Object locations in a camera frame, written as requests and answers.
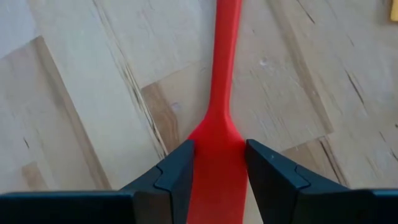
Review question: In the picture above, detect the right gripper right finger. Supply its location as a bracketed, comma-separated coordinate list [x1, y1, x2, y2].
[245, 139, 398, 224]

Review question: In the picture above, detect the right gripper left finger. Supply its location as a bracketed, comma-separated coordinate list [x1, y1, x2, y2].
[0, 139, 196, 224]

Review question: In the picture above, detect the red silicone spatula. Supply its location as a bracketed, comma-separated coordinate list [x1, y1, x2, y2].
[185, 0, 249, 224]

